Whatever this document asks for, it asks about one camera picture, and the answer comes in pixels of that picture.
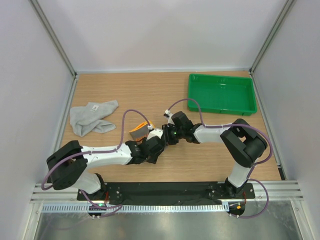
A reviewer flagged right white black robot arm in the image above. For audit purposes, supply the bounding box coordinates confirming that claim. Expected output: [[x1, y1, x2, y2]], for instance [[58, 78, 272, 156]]
[[162, 110, 268, 198]]

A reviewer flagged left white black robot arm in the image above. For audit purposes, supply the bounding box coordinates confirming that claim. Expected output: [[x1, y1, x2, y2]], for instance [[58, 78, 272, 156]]
[[46, 132, 166, 200]]

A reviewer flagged green plastic tray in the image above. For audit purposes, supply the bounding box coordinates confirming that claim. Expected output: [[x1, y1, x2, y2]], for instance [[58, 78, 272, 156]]
[[187, 73, 257, 116]]

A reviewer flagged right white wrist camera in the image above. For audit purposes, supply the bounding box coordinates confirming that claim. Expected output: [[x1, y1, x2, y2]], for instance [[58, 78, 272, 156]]
[[163, 109, 175, 125]]

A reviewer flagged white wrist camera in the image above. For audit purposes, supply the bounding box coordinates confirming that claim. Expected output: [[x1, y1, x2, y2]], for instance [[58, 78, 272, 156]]
[[163, 109, 175, 125], [146, 127, 163, 140]]

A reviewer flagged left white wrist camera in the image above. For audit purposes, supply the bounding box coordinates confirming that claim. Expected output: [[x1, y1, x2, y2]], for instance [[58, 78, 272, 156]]
[[146, 127, 163, 140]]

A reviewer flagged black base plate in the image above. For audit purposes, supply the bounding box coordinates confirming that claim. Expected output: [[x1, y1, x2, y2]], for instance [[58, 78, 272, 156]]
[[87, 181, 256, 206]]

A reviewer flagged white slotted cable duct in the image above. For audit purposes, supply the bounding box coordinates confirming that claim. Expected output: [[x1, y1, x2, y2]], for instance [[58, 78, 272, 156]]
[[41, 202, 229, 213]]

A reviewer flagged aluminium frame rail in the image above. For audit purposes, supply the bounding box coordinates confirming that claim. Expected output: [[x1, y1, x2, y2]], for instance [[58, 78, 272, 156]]
[[29, 179, 305, 205]]

